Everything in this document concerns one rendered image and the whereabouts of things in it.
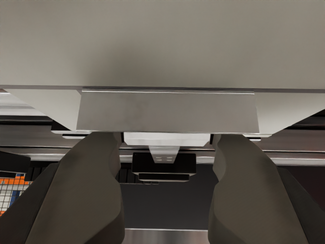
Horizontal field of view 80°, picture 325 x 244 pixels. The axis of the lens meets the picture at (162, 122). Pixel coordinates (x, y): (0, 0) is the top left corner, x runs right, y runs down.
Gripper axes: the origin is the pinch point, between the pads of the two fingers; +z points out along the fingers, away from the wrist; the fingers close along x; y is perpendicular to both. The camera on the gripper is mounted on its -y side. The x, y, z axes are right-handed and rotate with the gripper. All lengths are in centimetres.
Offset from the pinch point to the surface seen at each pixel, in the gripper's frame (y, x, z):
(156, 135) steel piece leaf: 4.0, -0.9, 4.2
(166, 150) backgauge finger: 8.6, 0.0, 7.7
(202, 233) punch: 10.1, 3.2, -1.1
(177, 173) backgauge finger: 20.3, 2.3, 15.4
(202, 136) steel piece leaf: 3.9, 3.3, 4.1
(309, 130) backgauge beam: 17.4, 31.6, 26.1
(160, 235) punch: 10.3, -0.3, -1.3
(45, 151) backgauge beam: 21.3, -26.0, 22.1
